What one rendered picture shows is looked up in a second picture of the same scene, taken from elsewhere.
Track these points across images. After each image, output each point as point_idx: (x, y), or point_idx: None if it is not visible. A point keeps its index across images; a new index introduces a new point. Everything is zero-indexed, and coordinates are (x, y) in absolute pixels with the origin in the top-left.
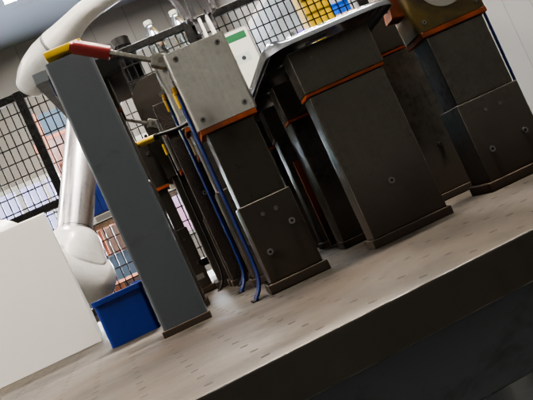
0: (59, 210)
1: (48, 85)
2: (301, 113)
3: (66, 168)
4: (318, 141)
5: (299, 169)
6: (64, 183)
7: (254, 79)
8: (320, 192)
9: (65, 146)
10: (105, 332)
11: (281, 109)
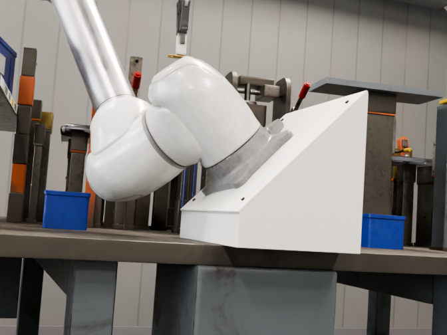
0: (124, 79)
1: (431, 97)
2: None
3: (108, 38)
4: None
5: None
6: (115, 53)
7: (422, 161)
8: None
9: (94, 10)
10: (403, 237)
11: (392, 172)
